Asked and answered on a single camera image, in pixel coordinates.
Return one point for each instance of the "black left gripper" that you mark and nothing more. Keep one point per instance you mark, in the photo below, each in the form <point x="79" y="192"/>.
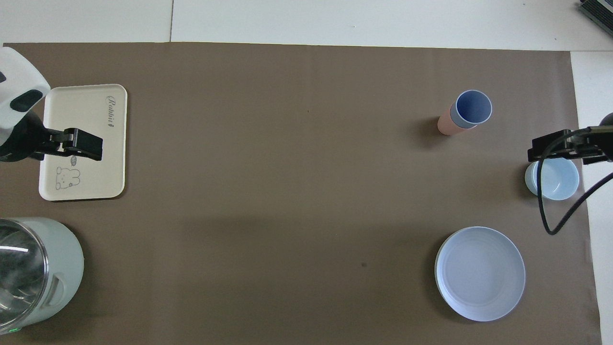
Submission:
<point x="24" y="141"/>

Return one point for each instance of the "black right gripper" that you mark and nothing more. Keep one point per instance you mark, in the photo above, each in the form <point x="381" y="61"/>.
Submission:
<point x="609" y="139"/>

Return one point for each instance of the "blue ribbed cup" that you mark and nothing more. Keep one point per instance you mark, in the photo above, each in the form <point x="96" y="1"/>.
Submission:
<point x="473" y="108"/>

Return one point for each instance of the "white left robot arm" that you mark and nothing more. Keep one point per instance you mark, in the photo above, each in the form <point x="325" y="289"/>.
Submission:
<point x="19" y="76"/>

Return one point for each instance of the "cream rabbit print tray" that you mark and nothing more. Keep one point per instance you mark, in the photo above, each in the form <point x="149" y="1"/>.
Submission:
<point x="86" y="115"/>

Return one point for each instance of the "pink cup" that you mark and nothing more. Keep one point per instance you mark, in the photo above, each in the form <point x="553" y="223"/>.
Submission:
<point x="445" y="125"/>

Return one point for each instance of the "light blue bowl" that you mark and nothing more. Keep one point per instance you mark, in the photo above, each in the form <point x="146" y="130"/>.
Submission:
<point x="558" y="182"/>

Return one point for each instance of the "white kettle with glass lid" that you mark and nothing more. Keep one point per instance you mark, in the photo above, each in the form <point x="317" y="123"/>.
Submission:
<point x="43" y="268"/>

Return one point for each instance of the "dark striped device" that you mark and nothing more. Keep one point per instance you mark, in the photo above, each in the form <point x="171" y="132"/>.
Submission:
<point x="598" y="9"/>

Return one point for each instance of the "pale blue plate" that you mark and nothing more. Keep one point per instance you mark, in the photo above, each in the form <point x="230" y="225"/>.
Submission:
<point x="480" y="274"/>

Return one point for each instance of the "brown table mat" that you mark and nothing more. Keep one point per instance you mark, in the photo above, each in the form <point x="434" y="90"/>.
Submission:
<point x="287" y="191"/>

